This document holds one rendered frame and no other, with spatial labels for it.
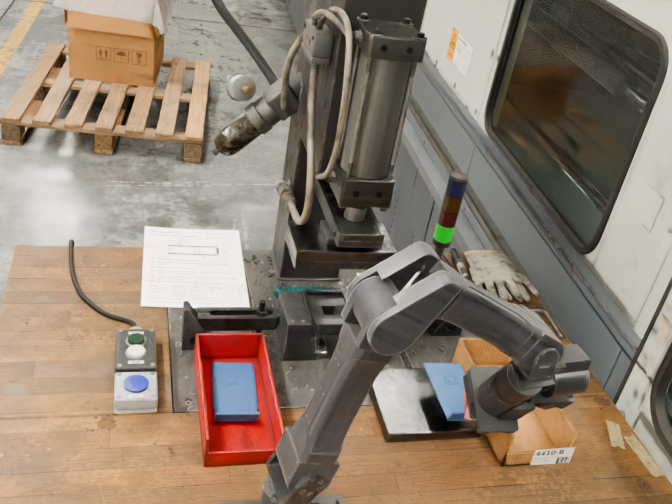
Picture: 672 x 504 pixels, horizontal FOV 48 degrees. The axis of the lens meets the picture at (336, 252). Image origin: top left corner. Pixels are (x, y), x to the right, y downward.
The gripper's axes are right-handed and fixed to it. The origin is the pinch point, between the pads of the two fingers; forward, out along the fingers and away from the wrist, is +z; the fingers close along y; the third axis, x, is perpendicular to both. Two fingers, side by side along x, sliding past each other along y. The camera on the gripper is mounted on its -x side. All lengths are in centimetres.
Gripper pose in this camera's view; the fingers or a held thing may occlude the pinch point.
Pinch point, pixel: (470, 415)
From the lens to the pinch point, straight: 128.6
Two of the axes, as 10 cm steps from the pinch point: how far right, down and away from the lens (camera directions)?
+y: -0.8, -8.8, 4.6
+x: -9.6, -0.5, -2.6
